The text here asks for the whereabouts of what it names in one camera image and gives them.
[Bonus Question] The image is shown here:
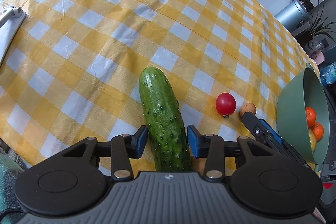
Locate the yellow red apple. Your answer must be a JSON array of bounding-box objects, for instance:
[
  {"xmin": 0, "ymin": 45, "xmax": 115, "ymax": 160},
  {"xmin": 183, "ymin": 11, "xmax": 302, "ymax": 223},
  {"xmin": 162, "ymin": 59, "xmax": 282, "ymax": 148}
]
[{"xmin": 308, "ymin": 128, "xmax": 317, "ymax": 152}]

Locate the brown longan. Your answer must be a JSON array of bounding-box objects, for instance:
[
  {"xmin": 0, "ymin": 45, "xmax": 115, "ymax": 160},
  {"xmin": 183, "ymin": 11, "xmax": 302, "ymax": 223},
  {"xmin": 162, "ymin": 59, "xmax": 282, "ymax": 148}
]
[
  {"xmin": 239, "ymin": 102, "xmax": 257, "ymax": 117},
  {"xmin": 191, "ymin": 156, "xmax": 207, "ymax": 176}
]

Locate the orange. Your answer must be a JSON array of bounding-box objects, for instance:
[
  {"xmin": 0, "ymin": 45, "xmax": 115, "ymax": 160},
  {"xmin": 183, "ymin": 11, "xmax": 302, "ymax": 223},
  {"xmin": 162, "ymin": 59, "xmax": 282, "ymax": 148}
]
[
  {"xmin": 311, "ymin": 122, "xmax": 324, "ymax": 141},
  {"xmin": 305, "ymin": 107, "xmax": 317, "ymax": 128}
]

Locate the green cucumber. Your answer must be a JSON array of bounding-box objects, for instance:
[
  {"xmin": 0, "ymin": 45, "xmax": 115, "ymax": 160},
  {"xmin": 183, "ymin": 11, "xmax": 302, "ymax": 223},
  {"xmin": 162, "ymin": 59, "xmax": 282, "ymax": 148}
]
[{"xmin": 138, "ymin": 67, "xmax": 192, "ymax": 172}]

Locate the red cherry tomato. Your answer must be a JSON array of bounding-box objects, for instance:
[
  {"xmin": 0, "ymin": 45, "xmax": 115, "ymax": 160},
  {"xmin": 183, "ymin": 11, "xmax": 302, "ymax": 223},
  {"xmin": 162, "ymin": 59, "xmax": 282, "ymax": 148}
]
[{"xmin": 215, "ymin": 93, "xmax": 236, "ymax": 118}]

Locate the green colander bowl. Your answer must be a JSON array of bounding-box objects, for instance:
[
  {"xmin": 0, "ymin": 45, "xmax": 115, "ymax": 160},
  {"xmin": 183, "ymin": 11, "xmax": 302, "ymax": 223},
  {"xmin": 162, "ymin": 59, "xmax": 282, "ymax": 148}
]
[{"xmin": 276, "ymin": 63, "xmax": 330, "ymax": 171}]

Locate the blue water jug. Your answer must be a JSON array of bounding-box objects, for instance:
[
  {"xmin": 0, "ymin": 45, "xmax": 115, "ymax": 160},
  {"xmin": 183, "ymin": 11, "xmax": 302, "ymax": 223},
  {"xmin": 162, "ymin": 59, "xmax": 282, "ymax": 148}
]
[{"xmin": 320, "ymin": 63, "xmax": 336, "ymax": 86}]

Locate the pink small heater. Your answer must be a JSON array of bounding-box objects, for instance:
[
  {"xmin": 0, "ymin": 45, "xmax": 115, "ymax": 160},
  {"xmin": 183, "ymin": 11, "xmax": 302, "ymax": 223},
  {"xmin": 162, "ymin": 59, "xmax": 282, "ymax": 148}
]
[{"xmin": 310, "ymin": 50, "xmax": 325, "ymax": 65}]

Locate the potted plant by bin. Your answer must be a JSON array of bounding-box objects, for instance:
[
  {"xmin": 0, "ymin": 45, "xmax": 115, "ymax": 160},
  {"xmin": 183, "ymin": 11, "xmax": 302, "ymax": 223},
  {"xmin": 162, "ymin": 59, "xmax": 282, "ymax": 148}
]
[{"xmin": 301, "ymin": 0, "xmax": 335, "ymax": 46}]

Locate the grey metal trash bin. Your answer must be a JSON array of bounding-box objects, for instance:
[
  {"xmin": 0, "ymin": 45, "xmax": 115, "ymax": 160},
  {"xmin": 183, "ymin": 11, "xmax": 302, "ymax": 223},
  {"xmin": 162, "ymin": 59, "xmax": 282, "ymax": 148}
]
[{"xmin": 275, "ymin": 0, "xmax": 311, "ymax": 33}]

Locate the yellow white checkered tablecloth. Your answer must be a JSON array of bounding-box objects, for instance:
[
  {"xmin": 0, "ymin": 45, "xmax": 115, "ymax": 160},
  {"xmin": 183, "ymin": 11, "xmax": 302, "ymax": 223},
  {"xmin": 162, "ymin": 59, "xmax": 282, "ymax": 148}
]
[{"xmin": 1, "ymin": 0, "xmax": 310, "ymax": 165}]

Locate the white phone stand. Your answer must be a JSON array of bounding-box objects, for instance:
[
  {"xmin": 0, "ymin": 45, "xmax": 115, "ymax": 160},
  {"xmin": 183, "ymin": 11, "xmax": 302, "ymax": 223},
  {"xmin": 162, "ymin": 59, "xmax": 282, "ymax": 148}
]
[{"xmin": 0, "ymin": 7, "xmax": 26, "ymax": 64}]

